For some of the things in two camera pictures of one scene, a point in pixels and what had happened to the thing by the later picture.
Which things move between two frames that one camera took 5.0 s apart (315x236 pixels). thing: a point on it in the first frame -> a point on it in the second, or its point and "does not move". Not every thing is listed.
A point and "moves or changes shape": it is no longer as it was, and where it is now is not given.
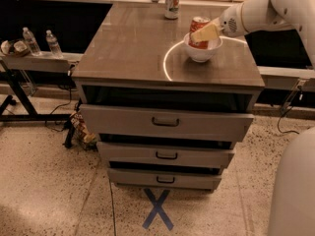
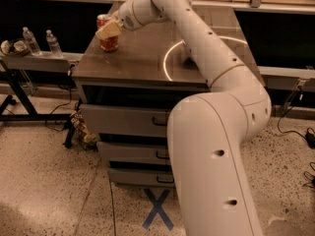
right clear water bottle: [54, 45] does not move
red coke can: [196, 23] moves or changes shape
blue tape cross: [157, 208] does not move
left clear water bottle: [32, 44] does not move
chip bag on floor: [84, 135] does not move
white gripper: [230, 24] -> [126, 18]
